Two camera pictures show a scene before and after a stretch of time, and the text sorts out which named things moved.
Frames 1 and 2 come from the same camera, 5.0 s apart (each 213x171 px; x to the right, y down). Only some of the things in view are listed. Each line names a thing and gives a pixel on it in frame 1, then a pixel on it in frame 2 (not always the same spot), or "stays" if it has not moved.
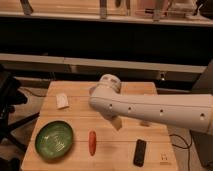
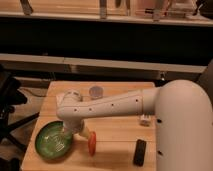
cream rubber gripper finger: (117, 122) → (84, 131)
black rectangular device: (139, 153) stays
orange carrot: (92, 142) stays
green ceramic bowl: (54, 139) stays
